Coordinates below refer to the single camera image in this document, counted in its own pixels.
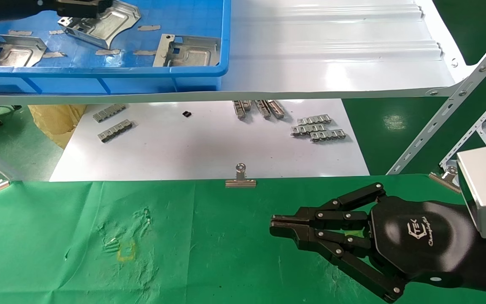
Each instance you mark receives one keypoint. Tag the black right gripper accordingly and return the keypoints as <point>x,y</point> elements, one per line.
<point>420,236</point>

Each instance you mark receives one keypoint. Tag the white perforated angle bar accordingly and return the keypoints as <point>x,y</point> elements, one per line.
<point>477,126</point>
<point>449,107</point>

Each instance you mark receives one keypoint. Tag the blue plastic bin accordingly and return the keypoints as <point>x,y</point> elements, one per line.
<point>141,82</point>

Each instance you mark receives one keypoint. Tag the white metal ramp panel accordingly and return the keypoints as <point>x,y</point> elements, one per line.
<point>331,63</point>

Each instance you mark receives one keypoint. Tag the yellow plastic bag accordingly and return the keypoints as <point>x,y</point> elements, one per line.
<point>53,122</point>

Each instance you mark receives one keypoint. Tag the white sheet board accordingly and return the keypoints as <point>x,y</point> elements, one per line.
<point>192,147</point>

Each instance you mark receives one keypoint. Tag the grey tape strip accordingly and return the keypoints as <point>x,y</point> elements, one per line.
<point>56,32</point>
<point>54,55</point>
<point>145,52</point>
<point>19,32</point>
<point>149,28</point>
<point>108,52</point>

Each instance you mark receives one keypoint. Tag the small black plastic piece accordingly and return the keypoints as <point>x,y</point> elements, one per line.
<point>187,113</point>

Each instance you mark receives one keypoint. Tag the small metal clip strip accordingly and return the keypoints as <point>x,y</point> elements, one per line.
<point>314,119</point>
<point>109,112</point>
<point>328,135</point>
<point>240,109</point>
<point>114,131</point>
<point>263,109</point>
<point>276,109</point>
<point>307,129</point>

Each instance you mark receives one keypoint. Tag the green cloth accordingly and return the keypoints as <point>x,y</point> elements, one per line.
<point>184,245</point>

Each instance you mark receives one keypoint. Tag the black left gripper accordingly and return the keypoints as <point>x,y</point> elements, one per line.
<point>6,9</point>

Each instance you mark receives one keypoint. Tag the clear crumpled plastic film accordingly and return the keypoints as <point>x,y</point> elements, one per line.
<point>120,61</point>

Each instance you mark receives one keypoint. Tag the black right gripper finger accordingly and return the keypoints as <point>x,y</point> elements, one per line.
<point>293,231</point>

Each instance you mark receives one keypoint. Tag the stamped sheet metal bracket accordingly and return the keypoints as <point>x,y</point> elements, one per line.
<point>15,52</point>
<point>116,25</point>
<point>196,52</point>

